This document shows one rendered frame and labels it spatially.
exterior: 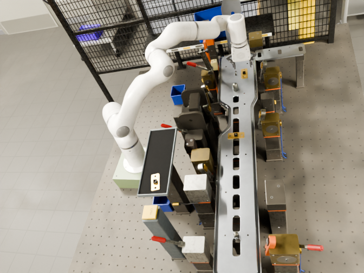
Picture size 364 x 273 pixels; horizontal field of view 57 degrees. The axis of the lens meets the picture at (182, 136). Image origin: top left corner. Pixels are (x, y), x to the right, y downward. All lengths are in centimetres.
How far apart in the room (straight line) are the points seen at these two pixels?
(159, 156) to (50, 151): 234
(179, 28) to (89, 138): 220
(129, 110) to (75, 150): 192
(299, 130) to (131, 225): 113
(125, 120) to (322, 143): 111
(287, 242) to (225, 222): 28
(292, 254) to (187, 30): 107
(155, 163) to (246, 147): 46
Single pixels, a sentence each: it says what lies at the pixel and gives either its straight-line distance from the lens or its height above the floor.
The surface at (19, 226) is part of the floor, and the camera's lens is 343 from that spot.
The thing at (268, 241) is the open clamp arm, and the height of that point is 110.
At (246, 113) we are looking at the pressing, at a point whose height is 100.
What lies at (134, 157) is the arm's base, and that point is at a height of 90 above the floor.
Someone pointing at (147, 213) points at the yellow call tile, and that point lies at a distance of 143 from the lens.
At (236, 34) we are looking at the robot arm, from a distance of 184.
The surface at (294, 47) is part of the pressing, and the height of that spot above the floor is 100.
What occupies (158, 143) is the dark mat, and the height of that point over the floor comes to 116.
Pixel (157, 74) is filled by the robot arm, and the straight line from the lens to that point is 164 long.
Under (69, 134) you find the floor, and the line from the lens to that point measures 380.
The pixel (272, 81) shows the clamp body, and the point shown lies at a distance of 200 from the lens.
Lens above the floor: 235
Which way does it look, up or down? 48 degrees down
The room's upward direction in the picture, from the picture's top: 23 degrees counter-clockwise
